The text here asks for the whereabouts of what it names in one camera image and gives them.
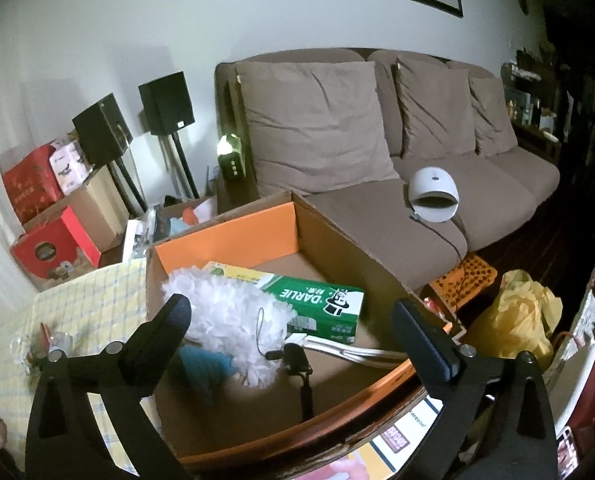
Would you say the yellow plastic bag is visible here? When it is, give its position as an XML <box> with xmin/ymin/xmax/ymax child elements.
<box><xmin>467</xmin><ymin>270</ymin><xmax>563</xmax><ymax>373</ymax></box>

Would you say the orange plastic basket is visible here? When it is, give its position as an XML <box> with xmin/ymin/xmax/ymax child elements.
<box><xmin>430</xmin><ymin>252</ymin><xmax>498</xmax><ymax>311</ymax></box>

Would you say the small brown cushion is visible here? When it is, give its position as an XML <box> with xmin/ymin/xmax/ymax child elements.
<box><xmin>469</xmin><ymin>76</ymin><xmax>519</xmax><ymax>157</ymax></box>

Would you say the white feather duster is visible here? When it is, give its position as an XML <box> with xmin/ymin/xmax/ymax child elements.
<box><xmin>161</xmin><ymin>267</ymin><xmax>411</xmax><ymax>390</ymax></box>

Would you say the yellow checked tablecloth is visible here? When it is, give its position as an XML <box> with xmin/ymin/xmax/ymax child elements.
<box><xmin>0</xmin><ymin>259</ymin><xmax>178</xmax><ymax>480</ymax></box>

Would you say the white printed carton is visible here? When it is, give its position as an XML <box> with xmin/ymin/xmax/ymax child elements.
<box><xmin>327</xmin><ymin>395</ymin><xmax>445</xmax><ymax>480</ymax></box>

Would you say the orange-lined cardboard box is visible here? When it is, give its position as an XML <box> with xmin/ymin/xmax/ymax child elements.
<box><xmin>146</xmin><ymin>190</ymin><xmax>469</xmax><ymax>471</ymax></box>

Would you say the green toothpaste box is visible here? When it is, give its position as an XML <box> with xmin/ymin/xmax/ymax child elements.
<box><xmin>200</xmin><ymin>260</ymin><xmax>365</xmax><ymax>346</ymax></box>

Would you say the brown sofa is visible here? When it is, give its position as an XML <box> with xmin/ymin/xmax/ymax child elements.
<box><xmin>214</xmin><ymin>49</ymin><xmax>562</xmax><ymax>291</ymax></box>

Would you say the black speaker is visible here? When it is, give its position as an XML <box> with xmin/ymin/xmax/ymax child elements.
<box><xmin>72</xmin><ymin>93</ymin><xmax>134</xmax><ymax>168</ymax></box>
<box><xmin>138</xmin><ymin>71</ymin><xmax>195</xmax><ymax>136</ymax></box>

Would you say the pink and white box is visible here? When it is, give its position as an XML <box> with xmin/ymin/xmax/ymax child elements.
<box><xmin>52</xmin><ymin>141</ymin><xmax>94</xmax><ymax>196</ymax></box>

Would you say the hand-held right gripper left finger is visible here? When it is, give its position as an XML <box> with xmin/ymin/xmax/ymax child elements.
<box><xmin>24</xmin><ymin>294</ymin><xmax>193</xmax><ymax>480</ymax></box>

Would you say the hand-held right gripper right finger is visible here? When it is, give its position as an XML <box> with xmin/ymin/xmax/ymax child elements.
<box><xmin>391</xmin><ymin>299</ymin><xmax>561</xmax><ymax>480</ymax></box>

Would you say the medium brown cushion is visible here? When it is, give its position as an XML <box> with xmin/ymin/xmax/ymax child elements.
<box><xmin>395</xmin><ymin>57</ymin><xmax>478</xmax><ymax>158</ymax></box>

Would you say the black selfie stick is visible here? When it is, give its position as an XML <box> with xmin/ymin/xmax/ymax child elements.
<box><xmin>266</xmin><ymin>342</ymin><xmax>315</xmax><ymax>423</ymax></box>

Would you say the large brown cushion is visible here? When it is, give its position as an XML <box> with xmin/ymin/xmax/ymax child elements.
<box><xmin>236</xmin><ymin>61</ymin><xmax>401</xmax><ymax>197</ymax></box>

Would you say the blue collapsible funnel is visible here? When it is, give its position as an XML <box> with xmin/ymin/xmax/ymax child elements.
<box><xmin>177</xmin><ymin>345</ymin><xmax>235</xmax><ymax>406</ymax></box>

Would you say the white nail lamp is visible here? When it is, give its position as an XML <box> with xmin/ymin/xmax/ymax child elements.
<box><xmin>408</xmin><ymin>167</ymin><xmax>459</xmax><ymax>223</ymax></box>

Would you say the red gift box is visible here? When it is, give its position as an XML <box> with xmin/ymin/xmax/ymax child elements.
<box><xmin>2</xmin><ymin>145</ymin><xmax>64</xmax><ymax>225</ymax></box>

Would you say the dark cluttered shelf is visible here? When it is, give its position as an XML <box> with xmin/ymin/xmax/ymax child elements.
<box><xmin>500</xmin><ymin>35</ymin><xmax>595</xmax><ymax>171</ymax></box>

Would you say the plain brown cardboard box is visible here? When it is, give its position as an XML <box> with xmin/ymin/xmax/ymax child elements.
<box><xmin>24</xmin><ymin>167</ymin><xmax>130</xmax><ymax>253</ymax></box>

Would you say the black speaker stand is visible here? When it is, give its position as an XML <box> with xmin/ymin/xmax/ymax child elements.
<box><xmin>170</xmin><ymin>130</ymin><xmax>200</xmax><ymax>200</ymax></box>
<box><xmin>110</xmin><ymin>157</ymin><xmax>148</xmax><ymax>218</ymax></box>

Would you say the red gift bag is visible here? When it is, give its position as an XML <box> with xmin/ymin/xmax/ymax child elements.
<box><xmin>10</xmin><ymin>206</ymin><xmax>102</xmax><ymax>291</ymax></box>

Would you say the open box of clutter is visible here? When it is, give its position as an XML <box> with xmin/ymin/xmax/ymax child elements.
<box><xmin>122</xmin><ymin>197</ymin><xmax>218</xmax><ymax>261</ymax></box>

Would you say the black lamp cable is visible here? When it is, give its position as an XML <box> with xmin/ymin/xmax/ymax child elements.
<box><xmin>410</xmin><ymin>215</ymin><xmax>471</xmax><ymax>311</ymax></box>

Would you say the clear plastic packet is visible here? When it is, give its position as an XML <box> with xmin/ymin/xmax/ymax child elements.
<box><xmin>10</xmin><ymin>334</ymin><xmax>42</xmax><ymax>372</ymax></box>

